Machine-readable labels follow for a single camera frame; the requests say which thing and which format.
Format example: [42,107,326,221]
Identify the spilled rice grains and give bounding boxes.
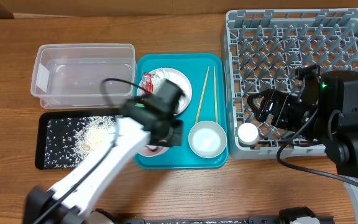
[42,116,115,169]

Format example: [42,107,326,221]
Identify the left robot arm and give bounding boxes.
[23,93,183,223]

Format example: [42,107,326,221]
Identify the right wooden chopstick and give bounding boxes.
[213,66,218,123]

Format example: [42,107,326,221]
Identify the black tray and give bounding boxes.
[35,109,120,170]

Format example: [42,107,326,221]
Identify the red snack wrapper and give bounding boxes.
[142,72,154,93]

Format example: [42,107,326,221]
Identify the teal serving tray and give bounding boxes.
[134,53,229,169]

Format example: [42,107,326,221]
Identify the clear plastic bin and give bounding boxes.
[30,43,137,109]

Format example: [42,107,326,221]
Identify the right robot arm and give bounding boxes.
[247,65,358,223]

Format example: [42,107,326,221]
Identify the grey bowl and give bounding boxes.
[188,121,227,159]

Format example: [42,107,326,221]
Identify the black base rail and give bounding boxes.
[112,207,335,224]

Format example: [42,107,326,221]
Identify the large white plate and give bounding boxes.
[139,68,192,115]

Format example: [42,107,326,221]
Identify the grey dishwasher rack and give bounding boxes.
[222,8,358,159]

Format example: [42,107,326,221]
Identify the left wooden chopstick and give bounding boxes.
[195,65,210,124]

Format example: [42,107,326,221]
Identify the wooden chopstick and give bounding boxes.
[195,65,210,124]
[213,66,218,123]

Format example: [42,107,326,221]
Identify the white napkin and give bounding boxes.
[152,68,170,86]

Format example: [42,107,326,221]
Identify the white cup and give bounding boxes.
[237,123,260,147]

